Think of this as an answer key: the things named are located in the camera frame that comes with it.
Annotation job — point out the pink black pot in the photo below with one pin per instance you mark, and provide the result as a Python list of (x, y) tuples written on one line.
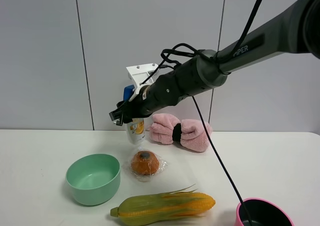
[(257, 211)]

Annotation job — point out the toy corn cob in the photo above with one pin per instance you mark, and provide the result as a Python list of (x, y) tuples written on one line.
[(166, 206)]

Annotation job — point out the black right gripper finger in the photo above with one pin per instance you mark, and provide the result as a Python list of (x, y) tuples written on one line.
[(122, 120)]

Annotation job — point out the wrapped orange toy half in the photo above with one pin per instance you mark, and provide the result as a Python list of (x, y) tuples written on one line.
[(143, 164)]

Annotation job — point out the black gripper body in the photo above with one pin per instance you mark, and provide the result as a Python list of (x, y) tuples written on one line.
[(140, 108)]

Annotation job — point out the white shampoo bottle blue cap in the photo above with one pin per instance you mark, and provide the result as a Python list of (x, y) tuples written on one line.
[(134, 129)]

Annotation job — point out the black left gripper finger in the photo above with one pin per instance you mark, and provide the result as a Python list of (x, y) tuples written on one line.
[(121, 110)]

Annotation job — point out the pink folded towel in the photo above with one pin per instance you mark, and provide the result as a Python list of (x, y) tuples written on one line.
[(189, 133)]

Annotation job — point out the green plastic bowl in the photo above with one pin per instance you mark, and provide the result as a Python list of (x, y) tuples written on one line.
[(94, 179)]

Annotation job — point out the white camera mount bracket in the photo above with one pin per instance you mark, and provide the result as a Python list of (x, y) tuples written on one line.
[(141, 77)]

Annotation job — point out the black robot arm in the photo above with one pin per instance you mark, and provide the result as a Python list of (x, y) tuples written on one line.
[(295, 31)]

